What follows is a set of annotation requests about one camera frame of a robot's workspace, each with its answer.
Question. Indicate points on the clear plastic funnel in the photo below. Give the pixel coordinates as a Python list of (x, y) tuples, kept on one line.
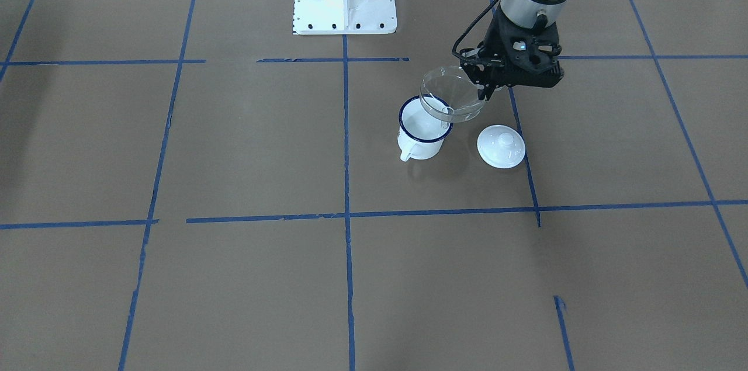
[(448, 95)]

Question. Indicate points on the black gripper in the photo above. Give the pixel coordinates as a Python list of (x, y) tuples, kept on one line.
[(495, 36)]

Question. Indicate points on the white enamel mug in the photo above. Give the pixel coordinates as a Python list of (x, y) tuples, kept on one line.
[(423, 127)]

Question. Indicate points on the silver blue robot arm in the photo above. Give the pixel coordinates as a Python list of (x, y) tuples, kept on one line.
[(521, 12)]

